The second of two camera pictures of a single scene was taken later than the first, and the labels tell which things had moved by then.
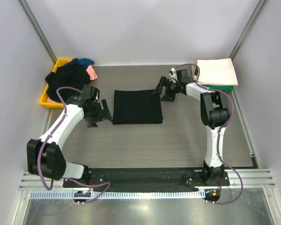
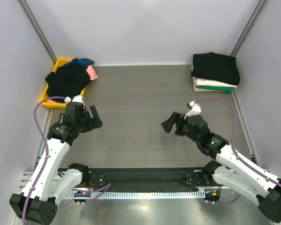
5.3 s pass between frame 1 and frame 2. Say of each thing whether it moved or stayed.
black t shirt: moved
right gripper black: moved
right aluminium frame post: stayed
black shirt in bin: stayed
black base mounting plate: stayed
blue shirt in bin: stayed
